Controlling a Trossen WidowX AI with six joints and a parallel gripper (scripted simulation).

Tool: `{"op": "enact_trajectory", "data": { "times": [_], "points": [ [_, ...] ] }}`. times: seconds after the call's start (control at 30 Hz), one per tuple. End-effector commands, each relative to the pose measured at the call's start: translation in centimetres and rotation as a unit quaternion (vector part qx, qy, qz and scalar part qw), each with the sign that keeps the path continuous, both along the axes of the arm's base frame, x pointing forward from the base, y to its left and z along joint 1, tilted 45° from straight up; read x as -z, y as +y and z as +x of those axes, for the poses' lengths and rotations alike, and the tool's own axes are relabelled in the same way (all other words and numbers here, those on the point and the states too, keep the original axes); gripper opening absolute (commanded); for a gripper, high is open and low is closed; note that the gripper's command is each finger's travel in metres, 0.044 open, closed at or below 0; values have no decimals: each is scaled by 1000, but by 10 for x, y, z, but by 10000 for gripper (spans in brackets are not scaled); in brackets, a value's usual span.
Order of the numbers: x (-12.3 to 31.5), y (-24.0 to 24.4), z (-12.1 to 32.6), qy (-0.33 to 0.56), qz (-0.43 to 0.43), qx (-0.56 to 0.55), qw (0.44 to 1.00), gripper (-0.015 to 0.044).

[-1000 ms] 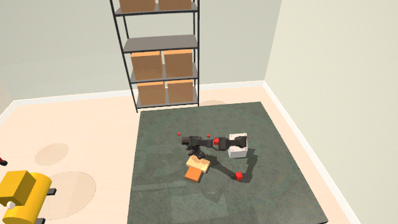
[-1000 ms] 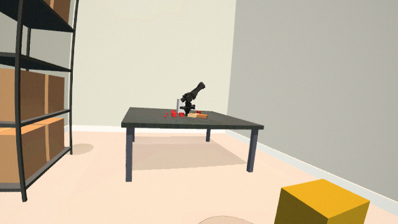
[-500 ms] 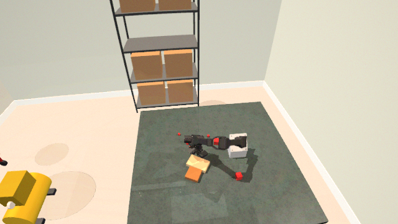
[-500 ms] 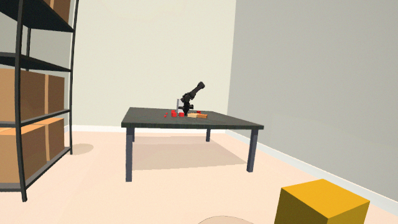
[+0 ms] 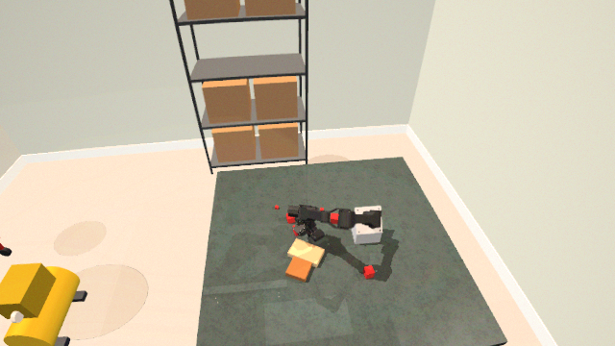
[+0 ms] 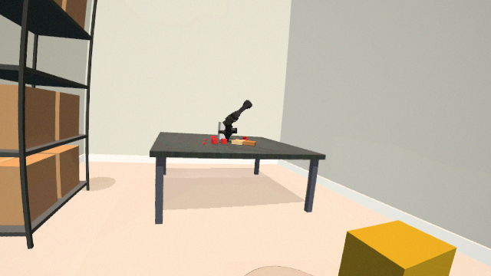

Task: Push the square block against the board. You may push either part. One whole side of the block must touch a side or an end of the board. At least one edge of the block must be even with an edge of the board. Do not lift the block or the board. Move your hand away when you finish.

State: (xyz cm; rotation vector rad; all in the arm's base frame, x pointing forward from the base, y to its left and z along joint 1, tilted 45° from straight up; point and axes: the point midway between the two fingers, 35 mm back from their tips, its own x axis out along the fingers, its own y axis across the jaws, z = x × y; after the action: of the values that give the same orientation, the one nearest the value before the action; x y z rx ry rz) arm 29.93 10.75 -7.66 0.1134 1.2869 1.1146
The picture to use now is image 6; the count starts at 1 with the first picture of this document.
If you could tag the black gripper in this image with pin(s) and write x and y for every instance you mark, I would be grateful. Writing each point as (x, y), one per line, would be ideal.
(225, 132)

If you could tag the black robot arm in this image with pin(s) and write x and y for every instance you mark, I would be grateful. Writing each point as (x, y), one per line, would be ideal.
(234, 116)

